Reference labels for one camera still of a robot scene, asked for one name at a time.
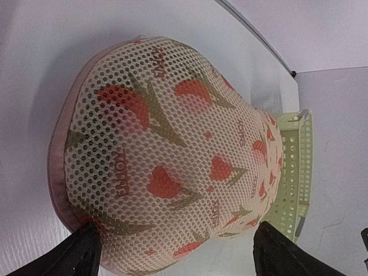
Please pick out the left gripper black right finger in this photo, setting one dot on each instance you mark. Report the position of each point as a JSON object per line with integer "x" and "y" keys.
{"x": 275, "y": 254}

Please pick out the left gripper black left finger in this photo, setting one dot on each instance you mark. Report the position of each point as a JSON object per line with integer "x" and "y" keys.
{"x": 79, "y": 254}

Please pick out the floral mesh laundry bag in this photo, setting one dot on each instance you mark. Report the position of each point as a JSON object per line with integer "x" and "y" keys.
{"x": 156, "y": 148}

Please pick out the light green plastic basket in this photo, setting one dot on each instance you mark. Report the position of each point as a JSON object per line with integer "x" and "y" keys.
{"x": 288, "y": 212}

